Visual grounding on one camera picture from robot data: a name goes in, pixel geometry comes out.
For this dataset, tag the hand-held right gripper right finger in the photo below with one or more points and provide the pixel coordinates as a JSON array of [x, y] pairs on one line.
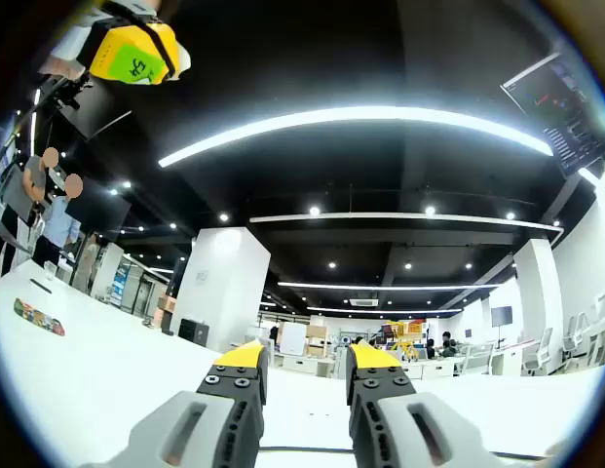
[[389, 419]]

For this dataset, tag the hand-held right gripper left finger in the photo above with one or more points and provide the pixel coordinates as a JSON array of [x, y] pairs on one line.
[[219, 419]]

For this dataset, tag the white desk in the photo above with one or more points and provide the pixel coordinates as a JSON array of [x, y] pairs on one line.
[[112, 385]]

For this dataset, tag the black low cabinet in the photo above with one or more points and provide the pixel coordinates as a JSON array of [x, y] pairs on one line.
[[192, 333]]

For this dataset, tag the white office chair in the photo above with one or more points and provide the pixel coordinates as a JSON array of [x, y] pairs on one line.
[[480, 360], [577, 339], [538, 351]]

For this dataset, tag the stack of cardboard boxes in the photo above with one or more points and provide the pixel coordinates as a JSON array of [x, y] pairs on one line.
[[164, 314]]

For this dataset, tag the small monitor on stand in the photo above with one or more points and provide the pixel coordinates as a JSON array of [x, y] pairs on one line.
[[501, 316]]

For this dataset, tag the colourful flat strip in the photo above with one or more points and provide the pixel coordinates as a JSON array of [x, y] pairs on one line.
[[39, 318]]

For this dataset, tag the black pen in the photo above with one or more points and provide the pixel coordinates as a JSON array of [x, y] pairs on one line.
[[40, 285]]

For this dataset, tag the clear glass cup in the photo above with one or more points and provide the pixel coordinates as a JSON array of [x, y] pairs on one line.
[[49, 271]]

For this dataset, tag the long ceiling light strip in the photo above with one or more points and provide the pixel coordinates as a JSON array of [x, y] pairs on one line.
[[351, 117]]

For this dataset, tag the large dark hanging monitor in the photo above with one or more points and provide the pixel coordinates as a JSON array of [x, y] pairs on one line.
[[565, 117]]

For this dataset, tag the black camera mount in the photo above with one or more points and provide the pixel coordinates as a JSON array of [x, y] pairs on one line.
[[63, 92]]

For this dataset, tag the yellow metal frame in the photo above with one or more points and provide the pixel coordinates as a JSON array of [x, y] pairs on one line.
[[404, 341]]

